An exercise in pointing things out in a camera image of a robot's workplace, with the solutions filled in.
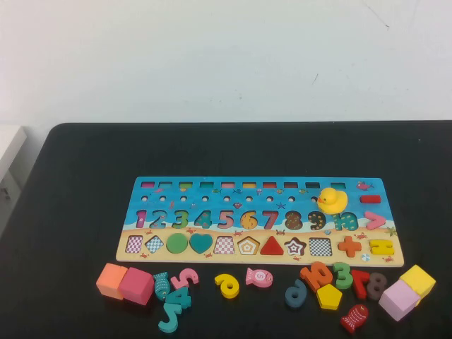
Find yellow pentagon piece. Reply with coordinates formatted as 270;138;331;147
316;283;343;311

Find blue wooden number puzzle board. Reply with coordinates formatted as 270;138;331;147
115;176;406;266

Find teal heart piece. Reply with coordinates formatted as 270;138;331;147
189;233;214;255

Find green circle piece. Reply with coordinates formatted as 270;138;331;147
165;232;191;254

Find red triangle piece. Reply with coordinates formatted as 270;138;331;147
259;235;285;256

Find pink number five piece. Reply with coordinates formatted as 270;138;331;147
170;268;199;290

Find yellow number six piece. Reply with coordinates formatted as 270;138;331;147
214;273;240;298

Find orange number ten piece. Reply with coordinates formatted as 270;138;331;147
299;261;333;293

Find teal number four piece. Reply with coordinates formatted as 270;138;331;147
168;286;193;311

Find orange plus sign piece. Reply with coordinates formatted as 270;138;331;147
337;235;362;257

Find slate blue number nine piece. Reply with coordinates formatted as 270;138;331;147
285;278;308;309

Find teal hook-shaped number piece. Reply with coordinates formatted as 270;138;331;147
157;304;184;334

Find pink greater-than sign piece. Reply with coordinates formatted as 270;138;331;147
364;210;387;231

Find green number three piece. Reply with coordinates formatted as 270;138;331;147
332;261;354;290

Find yellow equals sign piece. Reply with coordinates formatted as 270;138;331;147
369;239;395;256

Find red number seven piece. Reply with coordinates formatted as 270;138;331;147
350;269;371;300

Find yellow rubber duck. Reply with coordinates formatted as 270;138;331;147
316;187;349;215

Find pink wooden fish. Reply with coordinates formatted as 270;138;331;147
245;267;274;287

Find teal wooden fish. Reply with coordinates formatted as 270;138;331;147
153;271;171;302

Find magenta foam cube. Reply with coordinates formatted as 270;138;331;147
118;266;155;307

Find orange foam cube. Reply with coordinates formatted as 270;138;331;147
95;263;129;301

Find dark purple number eight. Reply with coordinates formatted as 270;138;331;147
366;272;388;301

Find red wooden fish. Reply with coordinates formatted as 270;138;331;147
340;304;369;334

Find lilac foam cube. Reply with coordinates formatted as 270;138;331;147
378;280;421;322

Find yellow foam cube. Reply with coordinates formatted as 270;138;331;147
399;264;437;307

